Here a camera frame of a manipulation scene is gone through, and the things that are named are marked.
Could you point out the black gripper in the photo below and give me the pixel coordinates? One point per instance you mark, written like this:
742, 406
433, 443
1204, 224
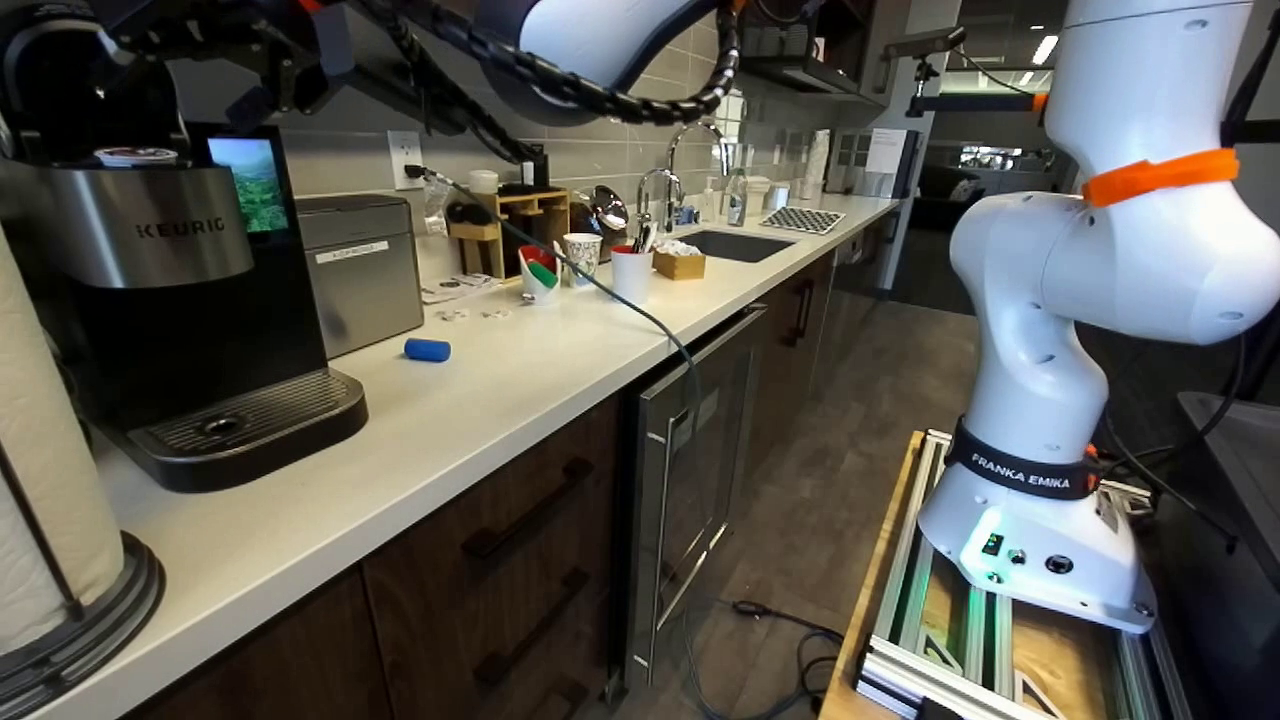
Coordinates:
286, 42

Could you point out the white coffee pod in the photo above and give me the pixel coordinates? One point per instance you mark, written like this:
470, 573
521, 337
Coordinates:
134, 152

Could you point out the blue cylindrical block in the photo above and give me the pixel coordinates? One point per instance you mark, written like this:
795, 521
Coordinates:
426, 351

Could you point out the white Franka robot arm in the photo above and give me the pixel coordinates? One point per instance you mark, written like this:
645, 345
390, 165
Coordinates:
1042, 333

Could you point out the black silver Keurig coffeemaker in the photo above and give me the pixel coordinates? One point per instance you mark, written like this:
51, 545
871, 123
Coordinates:
162, 242

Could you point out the stainless steel counter box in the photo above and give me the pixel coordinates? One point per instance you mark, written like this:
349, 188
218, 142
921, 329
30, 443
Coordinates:
360, 274

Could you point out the small white cup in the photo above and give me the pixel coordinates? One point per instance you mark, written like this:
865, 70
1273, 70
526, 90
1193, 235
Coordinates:
482, 177

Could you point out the wooden counter organizer rack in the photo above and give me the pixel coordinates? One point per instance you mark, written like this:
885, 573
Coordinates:
512, 213

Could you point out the black canister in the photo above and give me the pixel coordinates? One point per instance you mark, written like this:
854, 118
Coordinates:
532, 170

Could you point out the red green white mug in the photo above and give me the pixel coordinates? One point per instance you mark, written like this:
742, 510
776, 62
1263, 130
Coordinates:
539, 274

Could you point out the white patterned mug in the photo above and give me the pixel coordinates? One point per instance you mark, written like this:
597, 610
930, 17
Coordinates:
581, 254

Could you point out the white paper towel roll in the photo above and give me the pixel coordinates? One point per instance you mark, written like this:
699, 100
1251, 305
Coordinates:
41, 467

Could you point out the white mug red inside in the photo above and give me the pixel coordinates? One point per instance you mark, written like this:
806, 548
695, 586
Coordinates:
629, 277

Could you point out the chrome faucet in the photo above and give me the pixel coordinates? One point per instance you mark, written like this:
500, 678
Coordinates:
666, 181

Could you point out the white sugar packet heap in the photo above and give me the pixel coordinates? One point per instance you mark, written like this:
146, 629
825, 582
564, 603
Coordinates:
683, 246

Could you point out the wooden packet box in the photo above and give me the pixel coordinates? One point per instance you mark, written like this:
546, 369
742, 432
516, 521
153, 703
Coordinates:
683, 266

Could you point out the grey paper towel holder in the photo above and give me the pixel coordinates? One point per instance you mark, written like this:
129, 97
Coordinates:
123, 603

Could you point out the dark undermount sink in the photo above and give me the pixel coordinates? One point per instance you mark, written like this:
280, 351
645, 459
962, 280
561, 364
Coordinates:
732, 246

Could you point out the dark wood drawer cabinet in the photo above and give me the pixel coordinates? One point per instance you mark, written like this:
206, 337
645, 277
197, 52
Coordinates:
403, 603

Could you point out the grey dish drying mat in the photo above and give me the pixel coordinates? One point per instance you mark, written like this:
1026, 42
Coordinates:
806, 217

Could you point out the stainless steel dishwasher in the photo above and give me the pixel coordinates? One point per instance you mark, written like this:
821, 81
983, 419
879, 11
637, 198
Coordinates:
695, 467

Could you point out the dark wood door cabinet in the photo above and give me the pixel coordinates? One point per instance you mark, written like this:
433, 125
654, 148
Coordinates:
800, 333

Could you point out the ceiling light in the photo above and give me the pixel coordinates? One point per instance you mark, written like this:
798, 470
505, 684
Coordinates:
1051, 44

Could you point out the black desk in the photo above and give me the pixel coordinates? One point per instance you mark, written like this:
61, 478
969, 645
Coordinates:
1224, 603

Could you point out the white wall outlet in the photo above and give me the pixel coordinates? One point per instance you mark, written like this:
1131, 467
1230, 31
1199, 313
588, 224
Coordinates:
404, 148

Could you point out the dark wall shelf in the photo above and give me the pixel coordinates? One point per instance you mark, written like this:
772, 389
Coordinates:
815, 44

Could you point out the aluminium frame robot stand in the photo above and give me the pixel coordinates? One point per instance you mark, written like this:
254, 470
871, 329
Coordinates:
935, 642

